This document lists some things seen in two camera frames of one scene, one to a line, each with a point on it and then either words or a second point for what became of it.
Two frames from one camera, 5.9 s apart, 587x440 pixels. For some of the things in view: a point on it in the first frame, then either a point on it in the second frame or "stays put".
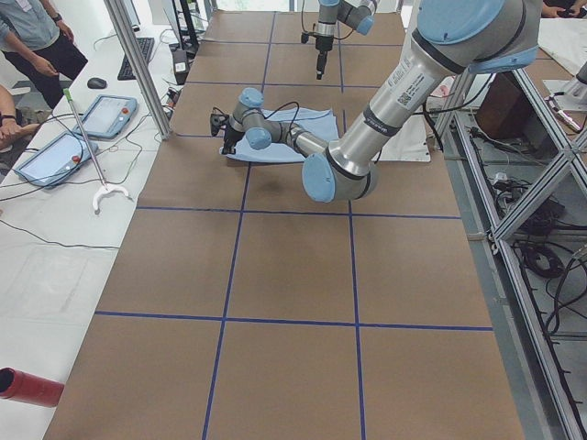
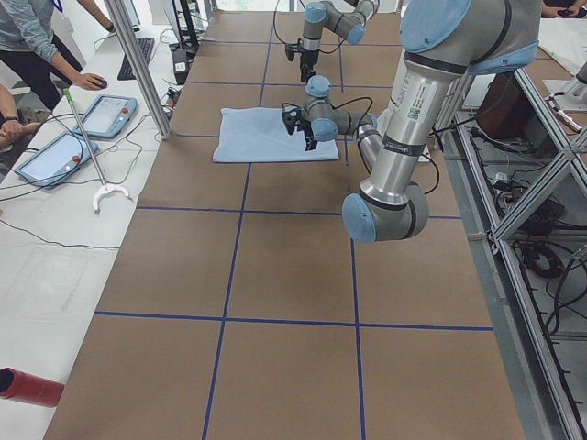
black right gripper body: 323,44 → 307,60
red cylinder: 28,388 stays put
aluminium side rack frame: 524,181 stays put
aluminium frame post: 139,64 stays put
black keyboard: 127,71 stays put
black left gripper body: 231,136 → 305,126
